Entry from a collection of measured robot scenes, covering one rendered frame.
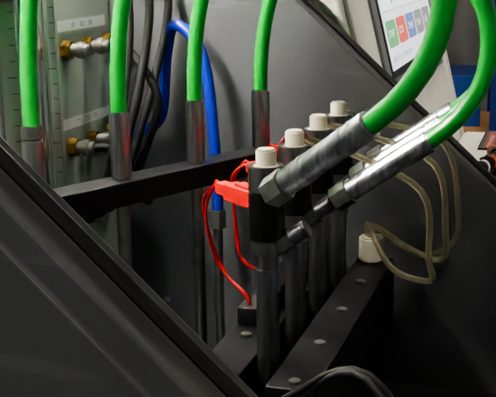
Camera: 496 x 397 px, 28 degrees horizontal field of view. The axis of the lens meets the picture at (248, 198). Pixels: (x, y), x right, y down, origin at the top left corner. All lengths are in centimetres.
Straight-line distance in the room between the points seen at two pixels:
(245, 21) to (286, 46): 5
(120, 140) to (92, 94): 22
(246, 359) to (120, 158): 21
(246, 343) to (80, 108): 36
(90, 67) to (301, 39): 23
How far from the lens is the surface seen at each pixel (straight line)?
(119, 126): 87
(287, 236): 75
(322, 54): 105
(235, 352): 81
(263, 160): 74
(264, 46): 98
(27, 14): 80
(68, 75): 104
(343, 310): 89
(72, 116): 104
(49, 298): 43
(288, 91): 106
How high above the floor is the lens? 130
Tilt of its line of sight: 14 degrees down
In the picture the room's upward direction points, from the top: 1 degrees counter-clockwise
